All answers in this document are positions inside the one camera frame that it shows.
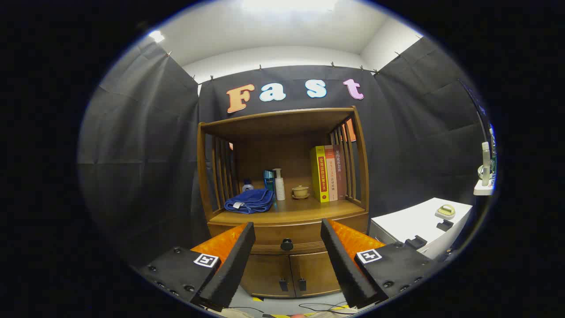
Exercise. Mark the black block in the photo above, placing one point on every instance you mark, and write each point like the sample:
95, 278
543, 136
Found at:
445, 225
416, 243

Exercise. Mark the wooden cabinet door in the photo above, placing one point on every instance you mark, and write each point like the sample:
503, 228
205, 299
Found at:
265, 274
318, 274

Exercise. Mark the small white blue bottle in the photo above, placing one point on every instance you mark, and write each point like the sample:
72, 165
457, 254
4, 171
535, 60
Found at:
247, 187

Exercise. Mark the brown wooden cabinet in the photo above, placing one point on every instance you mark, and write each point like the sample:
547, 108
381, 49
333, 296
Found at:
282, 154

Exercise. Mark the white drawer unit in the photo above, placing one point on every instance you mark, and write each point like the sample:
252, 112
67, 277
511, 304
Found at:
410, 221

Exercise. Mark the brown wooden drawer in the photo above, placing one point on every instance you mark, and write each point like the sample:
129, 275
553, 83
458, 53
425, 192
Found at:
287, 229

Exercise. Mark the beige lidded teacup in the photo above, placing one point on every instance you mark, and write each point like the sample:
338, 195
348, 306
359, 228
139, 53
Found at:
300, 191

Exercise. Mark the wooden countertop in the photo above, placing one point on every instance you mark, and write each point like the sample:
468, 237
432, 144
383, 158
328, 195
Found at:
300, 210

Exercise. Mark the brown book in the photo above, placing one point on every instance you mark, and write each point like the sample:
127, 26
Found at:
340, 172

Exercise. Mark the white pump bottle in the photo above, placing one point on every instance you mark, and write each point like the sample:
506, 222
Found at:
280, 187

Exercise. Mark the orange and white book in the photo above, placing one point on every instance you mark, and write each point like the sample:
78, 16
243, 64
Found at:
331, 176

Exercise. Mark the yellow book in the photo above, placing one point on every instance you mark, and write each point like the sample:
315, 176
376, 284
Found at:
318, 174

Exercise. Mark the blue folded towel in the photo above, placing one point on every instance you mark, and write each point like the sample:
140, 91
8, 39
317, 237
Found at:
251, 201

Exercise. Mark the white slim bottle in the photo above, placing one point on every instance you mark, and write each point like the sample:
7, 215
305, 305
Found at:
485, 163

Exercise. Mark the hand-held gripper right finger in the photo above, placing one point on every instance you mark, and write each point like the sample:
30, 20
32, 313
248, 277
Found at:
344, 265

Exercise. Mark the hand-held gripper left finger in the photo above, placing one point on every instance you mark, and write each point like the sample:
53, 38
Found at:
231, 265

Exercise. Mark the teal bottle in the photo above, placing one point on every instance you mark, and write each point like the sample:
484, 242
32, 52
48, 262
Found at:
268, 179

